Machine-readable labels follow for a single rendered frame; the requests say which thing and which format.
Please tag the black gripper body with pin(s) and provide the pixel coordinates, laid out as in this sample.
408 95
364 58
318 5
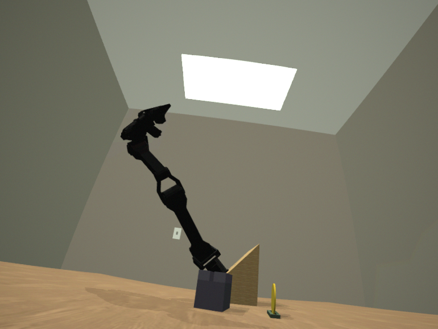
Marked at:
148 118

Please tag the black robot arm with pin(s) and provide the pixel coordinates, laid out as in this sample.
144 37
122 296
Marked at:
174 198

